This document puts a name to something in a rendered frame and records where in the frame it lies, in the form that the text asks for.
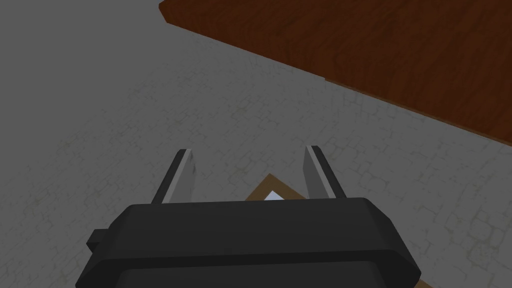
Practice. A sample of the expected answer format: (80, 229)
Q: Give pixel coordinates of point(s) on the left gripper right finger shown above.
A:
(320, 178)

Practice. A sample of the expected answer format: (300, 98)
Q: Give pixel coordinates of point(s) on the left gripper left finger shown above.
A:
(178, 180)

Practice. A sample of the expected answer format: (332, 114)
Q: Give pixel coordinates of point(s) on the light wooden framed picture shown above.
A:
(272, 188)

